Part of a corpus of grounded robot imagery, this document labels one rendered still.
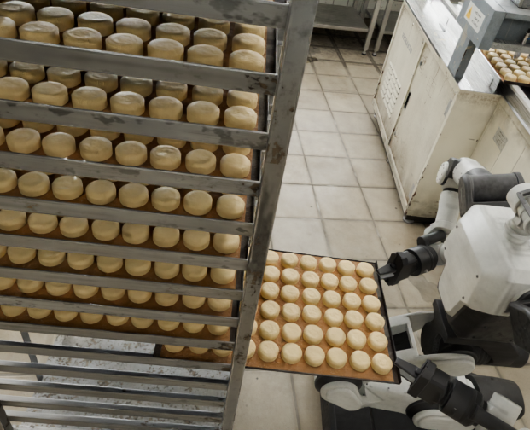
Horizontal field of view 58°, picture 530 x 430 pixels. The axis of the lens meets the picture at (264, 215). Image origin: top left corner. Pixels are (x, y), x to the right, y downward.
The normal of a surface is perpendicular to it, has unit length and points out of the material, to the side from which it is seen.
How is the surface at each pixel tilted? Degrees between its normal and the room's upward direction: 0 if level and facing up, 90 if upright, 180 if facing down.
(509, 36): 90
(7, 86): 0
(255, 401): 0
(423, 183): 90
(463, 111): 90
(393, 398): 90
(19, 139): 0
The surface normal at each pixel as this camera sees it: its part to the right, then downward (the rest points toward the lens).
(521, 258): 0.13, -0.74
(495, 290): -0.71, 0.32
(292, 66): -0.02, 0.66
